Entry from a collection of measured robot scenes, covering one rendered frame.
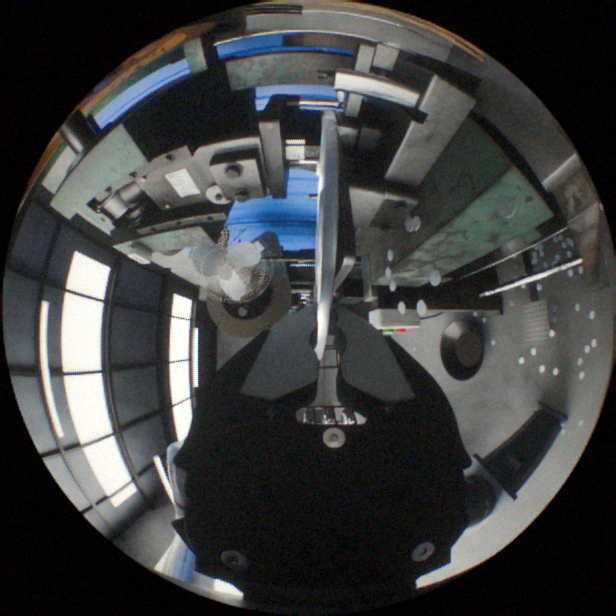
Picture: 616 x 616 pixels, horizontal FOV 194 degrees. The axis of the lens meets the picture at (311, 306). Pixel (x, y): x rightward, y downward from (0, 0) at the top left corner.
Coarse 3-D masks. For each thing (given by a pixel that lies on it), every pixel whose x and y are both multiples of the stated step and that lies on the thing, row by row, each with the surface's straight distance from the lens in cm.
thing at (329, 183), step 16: (336, 128) 13; (336, 144) 11; (320, 160) 32; (336, 160) 10; (320, 176) 34; (336, 176) 10; (320, 192) 21; (336, 192) 9; (320, 208) 18; (336, 208) 9; (320, 224) 17; (336, 224) 9; (320, 240) 17; (336, 240) 9; (320, 256) 9; (320, 272) 9; (320, 288) 9; (320, 304) 10; (320, 320) 10; (320, 336) 12; (320, 352) 14
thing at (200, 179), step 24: (240, 120) 40; (216, 144) 35; (240, 144) 34; (168, 168) 42; (192, 168) 40; (216, 168) 34; (240, 168) 33; (264, 168) 36; (168, 192) 47; (192, 192) 45; (216, 192) 41; (240, 192) 36; (264, 192) 37
